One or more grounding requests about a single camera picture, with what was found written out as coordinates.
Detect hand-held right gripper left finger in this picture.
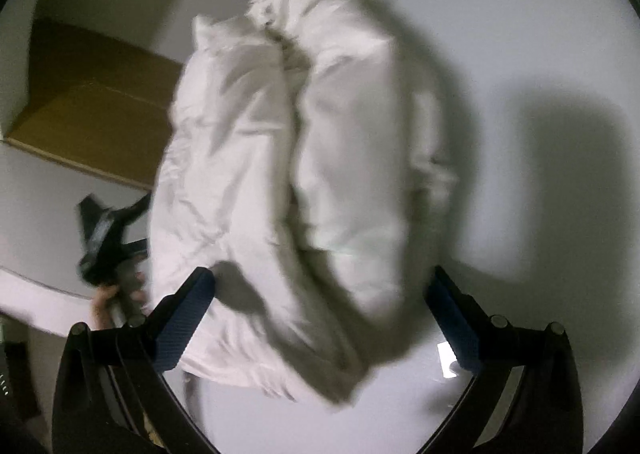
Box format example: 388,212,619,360
51,266,217,454

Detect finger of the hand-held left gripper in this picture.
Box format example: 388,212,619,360
116,192,152,231

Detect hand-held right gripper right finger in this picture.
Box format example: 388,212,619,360
424,265,586,454

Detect white puffer jacket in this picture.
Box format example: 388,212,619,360
147,0,462,407

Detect person's left hand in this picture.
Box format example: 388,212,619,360
90,270,149,331

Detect large flat cardboard box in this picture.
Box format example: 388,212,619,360
2,16,185,193

